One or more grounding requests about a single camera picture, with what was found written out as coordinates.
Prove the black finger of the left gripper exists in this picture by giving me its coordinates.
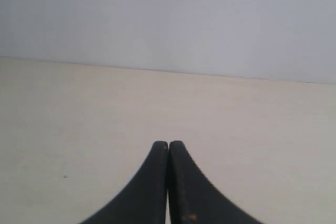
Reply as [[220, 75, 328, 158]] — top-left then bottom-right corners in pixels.
[[167, 141, 259, 224], [83, 141, 169, 224]]

